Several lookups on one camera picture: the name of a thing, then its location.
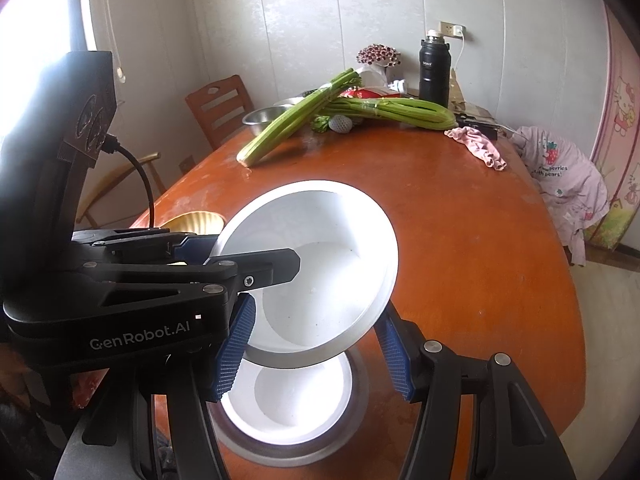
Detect pink cloth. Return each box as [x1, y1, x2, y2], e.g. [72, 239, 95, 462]
[444, 127, 508, 173]

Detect yellow ribbed bowl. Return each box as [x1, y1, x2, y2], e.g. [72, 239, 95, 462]
[157, 211, 227, 266]

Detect pink cartoon wardrobe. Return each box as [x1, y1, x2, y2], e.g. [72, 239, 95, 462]
[585, 2, 640, 271]

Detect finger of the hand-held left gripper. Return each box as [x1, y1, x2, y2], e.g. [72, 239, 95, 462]
[202, 247, 302, 293]
[90, 227, 223, 266]

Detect dark red flower bouquet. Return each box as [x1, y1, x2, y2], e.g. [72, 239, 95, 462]
[356, 44, 403, 88]

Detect curved-back chair with dark seat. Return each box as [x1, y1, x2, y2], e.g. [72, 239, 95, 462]
[75, 151, 168, 231]

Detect black thermos flask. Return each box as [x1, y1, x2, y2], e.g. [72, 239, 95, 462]
[419, 29, 453, 108]

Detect black cable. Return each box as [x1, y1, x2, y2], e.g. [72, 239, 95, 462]
[102, 132, 157, 231]

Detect brown wooden chair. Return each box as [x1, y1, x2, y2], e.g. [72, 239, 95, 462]
[185, 75, 256, 151]

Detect steel plate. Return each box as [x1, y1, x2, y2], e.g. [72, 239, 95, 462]
[210, 347, 371, 461]

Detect slim celery bunch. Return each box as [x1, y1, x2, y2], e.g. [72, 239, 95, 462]
[320, 97, 458, 132]

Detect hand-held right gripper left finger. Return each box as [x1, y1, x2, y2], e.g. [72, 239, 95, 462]
[80, 294, 256, 480]

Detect white bowl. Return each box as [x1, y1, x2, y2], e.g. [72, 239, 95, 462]
[220, 352, 353, 445]
[204, 180, 400, 367]

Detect black device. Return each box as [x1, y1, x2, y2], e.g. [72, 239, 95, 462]
[457, 114, 500, 141]

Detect red box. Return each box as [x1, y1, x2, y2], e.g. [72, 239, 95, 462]
[345, 87, 401, 100]

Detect white window frame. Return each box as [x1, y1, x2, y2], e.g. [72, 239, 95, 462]
[0, 0, 118, 126]

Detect thick celery bunch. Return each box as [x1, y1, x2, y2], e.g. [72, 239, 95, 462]
[236, 67, 363, 168]

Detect steel basin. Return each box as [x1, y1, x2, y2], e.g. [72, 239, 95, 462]
[242, 105, 301, 137]

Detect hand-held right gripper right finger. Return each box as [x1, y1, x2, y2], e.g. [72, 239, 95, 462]
[372, 302, 588, 480]

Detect pink printed garment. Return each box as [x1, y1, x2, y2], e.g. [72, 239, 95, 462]
[512, 125, 611, 266]

